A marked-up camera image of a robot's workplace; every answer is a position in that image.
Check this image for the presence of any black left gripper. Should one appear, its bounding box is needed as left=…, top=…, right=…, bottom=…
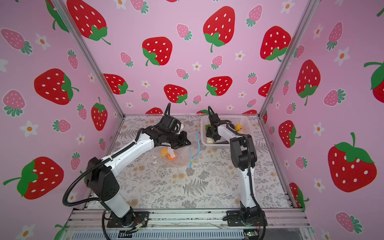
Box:
left=166, top=131, right=193, bottom=149

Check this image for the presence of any white radish with leaves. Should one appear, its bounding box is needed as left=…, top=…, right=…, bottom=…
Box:
left=205, top=125, right=215, bottom=144

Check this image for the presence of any yellow red peach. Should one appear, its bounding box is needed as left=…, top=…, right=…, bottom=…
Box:
left=160, top=148, right=168, bottom=158

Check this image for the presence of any orange tangerine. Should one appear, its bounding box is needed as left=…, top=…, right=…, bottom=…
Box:
left=167, top=153, right=177, bottom=161

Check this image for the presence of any clear zip bag blue zipper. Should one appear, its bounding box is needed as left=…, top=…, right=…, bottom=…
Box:
left=150, top=132, right=201, bottom=168

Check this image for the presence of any white plastic mesh basket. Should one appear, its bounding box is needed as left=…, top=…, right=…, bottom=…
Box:
left=200, top=115, right=256, bottom=147

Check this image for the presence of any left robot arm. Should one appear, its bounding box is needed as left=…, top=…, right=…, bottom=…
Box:
left=86, top=124, right=191, bottom=225

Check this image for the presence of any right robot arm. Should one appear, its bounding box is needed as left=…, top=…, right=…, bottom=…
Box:
left=205, top=124, right=261, bottom=222

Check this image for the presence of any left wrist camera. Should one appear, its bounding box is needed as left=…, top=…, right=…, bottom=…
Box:
left=158, top=115, right=183, bottom=134

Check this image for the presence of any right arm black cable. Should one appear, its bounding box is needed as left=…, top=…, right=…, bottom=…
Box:
left=207, top=105, right=268, bottom=240

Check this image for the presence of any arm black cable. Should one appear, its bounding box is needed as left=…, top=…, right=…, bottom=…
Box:
left=62, top=102, right=172, bottom=240
left=207, top=105, right=268, bottom=240

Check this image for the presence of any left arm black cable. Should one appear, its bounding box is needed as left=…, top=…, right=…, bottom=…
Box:
left=62, top=102, right=172, bottom=240

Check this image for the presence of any aluminium left corner post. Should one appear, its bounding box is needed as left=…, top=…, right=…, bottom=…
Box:
left=53, top=0, right=125, bottom=119

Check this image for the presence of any aluminium corner post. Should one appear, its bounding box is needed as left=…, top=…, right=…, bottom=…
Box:
left=53, top=0, right=125, bottom=119
left=259, top=0, right=320, bottom=119

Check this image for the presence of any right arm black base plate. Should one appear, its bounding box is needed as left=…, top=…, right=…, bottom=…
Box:
left=223, top=210, right=268, bottom=227

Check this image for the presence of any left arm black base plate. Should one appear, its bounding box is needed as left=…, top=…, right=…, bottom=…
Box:
left=107, top=211, right=150, bottom=229

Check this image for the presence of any aluminium front rail frame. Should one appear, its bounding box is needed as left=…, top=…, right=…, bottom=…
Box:
left=58, top=209, right=316, bottom=240

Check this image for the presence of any aluminium right corner post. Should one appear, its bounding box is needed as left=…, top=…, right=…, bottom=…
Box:
left=259, top=0, right=320, bottom=119

